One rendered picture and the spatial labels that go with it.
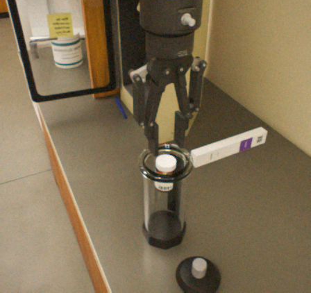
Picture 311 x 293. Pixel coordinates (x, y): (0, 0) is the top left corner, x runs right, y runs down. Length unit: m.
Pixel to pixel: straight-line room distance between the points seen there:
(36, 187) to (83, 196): 1.49
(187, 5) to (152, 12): 0.05
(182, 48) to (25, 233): 1.78
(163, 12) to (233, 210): 0.57
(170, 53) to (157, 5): 0.07
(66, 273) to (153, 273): 1.19
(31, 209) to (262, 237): 1.66
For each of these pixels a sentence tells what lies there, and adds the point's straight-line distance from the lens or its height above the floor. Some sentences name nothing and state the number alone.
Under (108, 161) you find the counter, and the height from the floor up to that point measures 0.94.
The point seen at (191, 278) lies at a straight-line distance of 0.72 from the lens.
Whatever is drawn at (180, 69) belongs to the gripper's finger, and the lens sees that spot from 0.55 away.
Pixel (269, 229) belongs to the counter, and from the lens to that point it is 0.88.
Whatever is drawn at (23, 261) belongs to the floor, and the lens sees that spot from 2.03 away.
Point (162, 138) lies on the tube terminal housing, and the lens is 1.06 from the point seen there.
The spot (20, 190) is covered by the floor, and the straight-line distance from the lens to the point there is 2.40.
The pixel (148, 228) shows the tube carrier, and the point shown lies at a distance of 0.77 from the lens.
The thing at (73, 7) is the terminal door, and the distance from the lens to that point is 1.14.
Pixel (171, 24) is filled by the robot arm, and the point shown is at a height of 1.45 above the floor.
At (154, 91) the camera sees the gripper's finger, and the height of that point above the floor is 1.32.
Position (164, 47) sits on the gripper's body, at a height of 1.41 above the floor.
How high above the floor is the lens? 1.59
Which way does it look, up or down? 37 degrees down
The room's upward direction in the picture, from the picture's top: straight up
